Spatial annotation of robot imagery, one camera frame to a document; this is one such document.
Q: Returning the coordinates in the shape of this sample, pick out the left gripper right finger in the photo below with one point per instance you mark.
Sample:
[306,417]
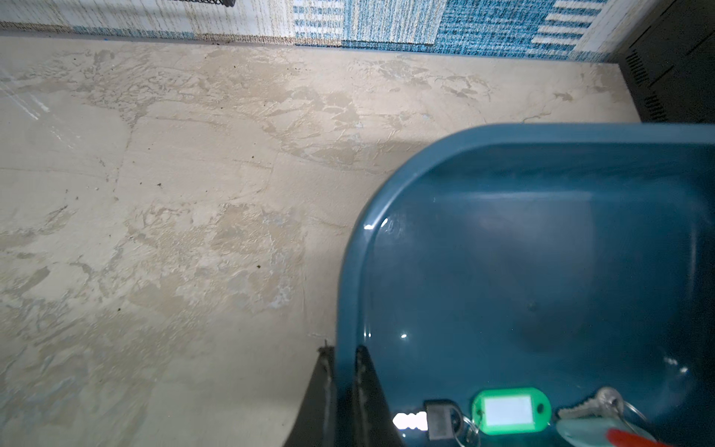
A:
[373,424]

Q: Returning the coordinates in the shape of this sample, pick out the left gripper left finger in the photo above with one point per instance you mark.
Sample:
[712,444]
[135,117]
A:
[315,422]

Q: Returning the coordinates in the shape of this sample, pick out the teal plastic storage box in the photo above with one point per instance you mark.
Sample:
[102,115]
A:
[565,257]

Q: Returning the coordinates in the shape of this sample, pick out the pale teal tag key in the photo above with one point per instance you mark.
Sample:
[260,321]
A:
[588,423]

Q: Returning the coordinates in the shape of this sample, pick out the black mesh file holder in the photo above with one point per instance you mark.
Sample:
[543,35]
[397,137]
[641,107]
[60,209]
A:
[667,62]

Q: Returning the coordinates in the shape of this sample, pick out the black wire shelf rack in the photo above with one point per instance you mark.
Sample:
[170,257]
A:
[224,3]

